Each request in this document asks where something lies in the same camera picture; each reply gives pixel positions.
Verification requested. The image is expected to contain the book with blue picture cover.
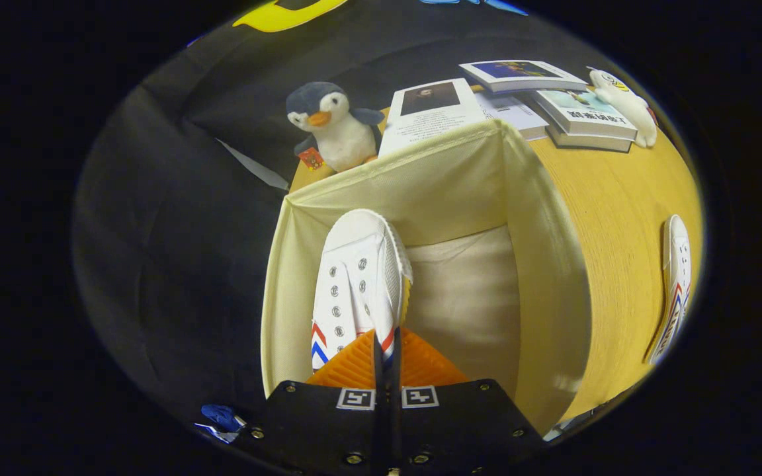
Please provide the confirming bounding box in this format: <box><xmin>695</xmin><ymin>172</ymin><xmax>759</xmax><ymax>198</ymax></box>
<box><xmin>458</xmin><ymin>59</ymin><xmax>588</xmax><ymax>93</ymax></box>

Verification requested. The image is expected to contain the white duck plush toy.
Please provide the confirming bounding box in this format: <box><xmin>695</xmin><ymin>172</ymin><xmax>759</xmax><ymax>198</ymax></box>
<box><xmin>589</xmin><ymin>68</ymin><xmax>658</xmax><ymax>149</ymax></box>

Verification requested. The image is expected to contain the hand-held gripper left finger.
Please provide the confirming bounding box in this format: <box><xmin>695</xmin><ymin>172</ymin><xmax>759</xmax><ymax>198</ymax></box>
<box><xmin>239</xmin><ymin>329</ymin><xmax>385</xmax><ymax>476</ymax></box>

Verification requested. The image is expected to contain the white book with text cover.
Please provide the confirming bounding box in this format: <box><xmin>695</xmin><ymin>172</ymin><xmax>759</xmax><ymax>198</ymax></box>
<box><xmin>474</xmin><ymin>93</ymin><xmax>549</xmax><ymax>141</ymax></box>

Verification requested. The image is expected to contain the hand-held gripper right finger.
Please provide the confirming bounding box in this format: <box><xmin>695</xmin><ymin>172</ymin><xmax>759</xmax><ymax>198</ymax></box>
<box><xmin>388</xmin><ymin>327</ymin><xmax>547</xmax><ymax>476</ymax></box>

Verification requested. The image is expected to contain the beige fabric storage box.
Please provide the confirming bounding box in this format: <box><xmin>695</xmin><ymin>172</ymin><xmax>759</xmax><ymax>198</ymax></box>
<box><xmin>261</xmin><ymin>119</ymin><xmax>592</xmax><ymax>437</ymax></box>

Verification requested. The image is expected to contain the white canvas shoe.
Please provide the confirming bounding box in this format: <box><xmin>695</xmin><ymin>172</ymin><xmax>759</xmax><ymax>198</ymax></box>
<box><xmin>646</xmin><ymin>214</ymin><xmax>693</xmax><ymax>366</ymax></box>
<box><xmin>310</xmin><ymin>209</ymin><xmax>413</xmax><ymax>371</ymax></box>

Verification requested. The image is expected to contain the grey penguin plush toy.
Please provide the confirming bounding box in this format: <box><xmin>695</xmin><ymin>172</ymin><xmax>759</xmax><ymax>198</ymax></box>
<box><xmin>285</xmin><ymin>81</ymin><xmax>386</xmax><ymax>174</ymax></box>

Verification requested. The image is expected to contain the black backdrop cloth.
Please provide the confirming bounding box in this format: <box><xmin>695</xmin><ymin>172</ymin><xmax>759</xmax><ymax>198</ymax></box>
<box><xmin>71</xmin><ymin>0</ymin><xmax>620</xmax><ymax>424</ymax></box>

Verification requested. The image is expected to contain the white book with portrait cover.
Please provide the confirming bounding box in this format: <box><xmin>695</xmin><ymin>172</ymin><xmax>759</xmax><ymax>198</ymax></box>
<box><xmin>379</xmin><ymin>78</ymin><xmax>487</xmax><ymax>157</ymax></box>

